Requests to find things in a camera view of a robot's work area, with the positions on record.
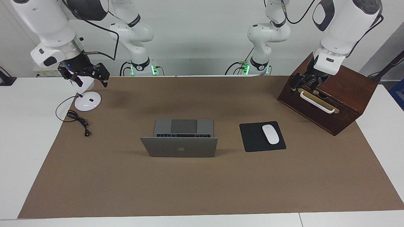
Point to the dark wooden box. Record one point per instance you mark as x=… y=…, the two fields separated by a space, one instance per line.
x=347 y=91

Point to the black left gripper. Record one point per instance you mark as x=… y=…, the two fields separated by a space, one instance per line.
x=317 y=74

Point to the white desk lamp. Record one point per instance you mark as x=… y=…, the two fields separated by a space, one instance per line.
x=86 y=104

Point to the grey laptop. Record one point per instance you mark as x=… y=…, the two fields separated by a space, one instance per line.
x=180 y=148

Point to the black tripod leg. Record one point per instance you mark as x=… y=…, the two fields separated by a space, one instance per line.
x=389 y=64

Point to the brown table mat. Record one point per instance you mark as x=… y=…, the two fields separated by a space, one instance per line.
x=189 y=189

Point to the blue object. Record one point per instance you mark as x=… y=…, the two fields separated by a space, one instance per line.
x=398 y=94

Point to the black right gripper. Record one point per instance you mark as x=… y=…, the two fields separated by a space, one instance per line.
x=80 y=66

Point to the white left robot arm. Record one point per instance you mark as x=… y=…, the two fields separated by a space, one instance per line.
x=344 y=25

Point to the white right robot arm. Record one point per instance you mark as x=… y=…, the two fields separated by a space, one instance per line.
x=47 y=25

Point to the black mouse pad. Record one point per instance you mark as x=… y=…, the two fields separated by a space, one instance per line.
x=252 y=138

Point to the white computer mouse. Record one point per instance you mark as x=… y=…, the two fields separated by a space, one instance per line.
x=270 y=134

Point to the black stand foot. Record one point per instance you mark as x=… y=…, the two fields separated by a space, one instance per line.
x=6 y=80

